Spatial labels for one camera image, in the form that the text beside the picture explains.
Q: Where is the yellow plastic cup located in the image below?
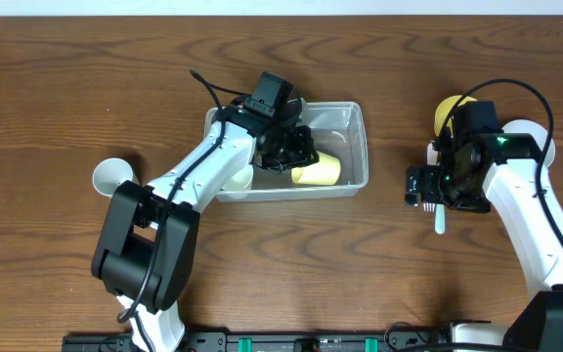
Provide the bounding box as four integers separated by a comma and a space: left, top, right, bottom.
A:
291, 152, 341, 186

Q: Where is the white plastic cup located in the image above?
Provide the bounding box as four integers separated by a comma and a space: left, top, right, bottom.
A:
222, 165, 254, 199

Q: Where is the yellow plastic bowl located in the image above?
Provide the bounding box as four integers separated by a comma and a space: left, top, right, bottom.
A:
434, 95, 461, 136

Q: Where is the grey plastic cup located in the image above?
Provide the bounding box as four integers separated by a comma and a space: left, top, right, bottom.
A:
92, 157, 139, 198

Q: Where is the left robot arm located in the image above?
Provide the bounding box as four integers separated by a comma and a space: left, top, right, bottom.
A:
91, 100, 319, 351

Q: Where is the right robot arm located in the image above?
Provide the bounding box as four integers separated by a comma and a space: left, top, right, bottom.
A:
405, 131, 563, 351

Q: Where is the clear plastic container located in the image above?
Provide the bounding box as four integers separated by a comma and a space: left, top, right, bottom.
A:
216, 102, 368, 202

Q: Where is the pink plastic fork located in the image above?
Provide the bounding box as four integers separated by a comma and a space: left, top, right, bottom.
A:
423, 142, 439, 212

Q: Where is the green plastic spoon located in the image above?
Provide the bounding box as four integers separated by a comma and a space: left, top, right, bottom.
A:
434, 204, 446, 235

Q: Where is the grey plastic bowl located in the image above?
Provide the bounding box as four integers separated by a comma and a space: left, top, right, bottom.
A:
502, 119, 556, 167

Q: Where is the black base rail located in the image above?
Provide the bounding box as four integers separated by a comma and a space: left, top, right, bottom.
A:
61, 320, 512, 352

